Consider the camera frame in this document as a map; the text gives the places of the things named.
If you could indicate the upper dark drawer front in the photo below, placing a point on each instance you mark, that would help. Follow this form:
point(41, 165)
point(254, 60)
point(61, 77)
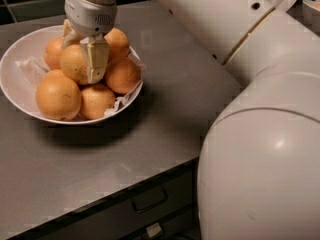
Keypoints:
point(125, 211)

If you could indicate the large white bowl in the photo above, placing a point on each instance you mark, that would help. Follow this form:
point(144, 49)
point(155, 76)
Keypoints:
point(30, 45)

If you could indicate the orange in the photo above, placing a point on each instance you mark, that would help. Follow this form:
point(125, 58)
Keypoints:
point(58, 97)
point(122, 75)
point(53, 52)
point(73, 64)
point(96, 99)
point(118, 43)

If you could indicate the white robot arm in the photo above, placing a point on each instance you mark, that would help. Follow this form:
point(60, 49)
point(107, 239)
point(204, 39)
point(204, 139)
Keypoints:
point(259, 168)

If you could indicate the dark drawer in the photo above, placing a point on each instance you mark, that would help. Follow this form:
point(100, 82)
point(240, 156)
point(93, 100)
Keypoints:
point(125, 211)
point(181, 224)

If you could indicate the white bowl with strawberries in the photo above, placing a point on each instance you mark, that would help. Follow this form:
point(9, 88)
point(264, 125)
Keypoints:
point(311, 14)

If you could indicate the lower dark drawer front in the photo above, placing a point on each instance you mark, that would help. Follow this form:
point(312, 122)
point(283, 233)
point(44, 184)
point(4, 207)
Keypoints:
point(181, 224)

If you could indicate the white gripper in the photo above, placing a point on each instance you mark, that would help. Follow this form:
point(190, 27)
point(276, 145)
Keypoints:
point(88, 18)

